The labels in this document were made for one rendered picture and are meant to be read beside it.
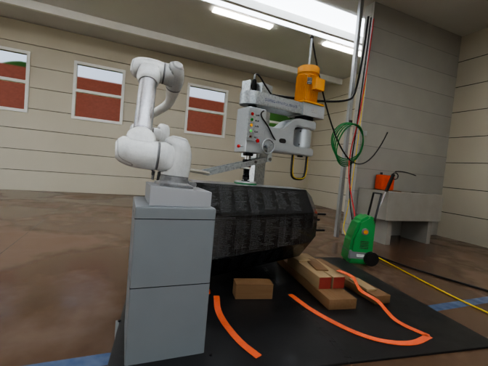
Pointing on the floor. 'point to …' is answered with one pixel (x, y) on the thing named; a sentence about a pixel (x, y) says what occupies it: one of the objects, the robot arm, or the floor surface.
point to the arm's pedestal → (167, 282)
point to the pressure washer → (362, 238)
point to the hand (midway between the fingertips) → (155, 176)
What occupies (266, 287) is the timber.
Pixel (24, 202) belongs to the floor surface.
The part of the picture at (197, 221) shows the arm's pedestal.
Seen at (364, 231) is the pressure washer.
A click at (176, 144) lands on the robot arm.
